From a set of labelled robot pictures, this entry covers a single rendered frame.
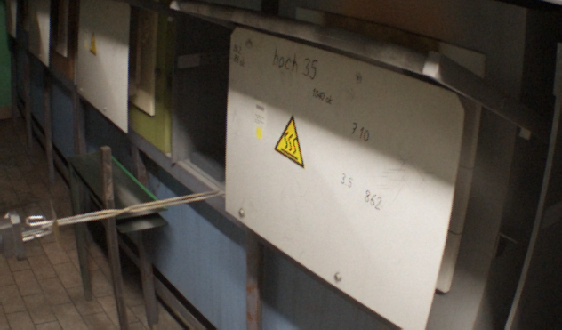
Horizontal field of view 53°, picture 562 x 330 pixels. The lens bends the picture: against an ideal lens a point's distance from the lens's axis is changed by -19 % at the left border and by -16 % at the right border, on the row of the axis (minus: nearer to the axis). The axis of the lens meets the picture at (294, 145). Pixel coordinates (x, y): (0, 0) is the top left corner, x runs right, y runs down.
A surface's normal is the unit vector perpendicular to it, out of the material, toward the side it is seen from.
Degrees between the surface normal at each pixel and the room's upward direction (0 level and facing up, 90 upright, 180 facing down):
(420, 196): 90
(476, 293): 90
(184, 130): 90
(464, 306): 90
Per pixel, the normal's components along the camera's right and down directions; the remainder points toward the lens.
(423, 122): -0.81, 0.14
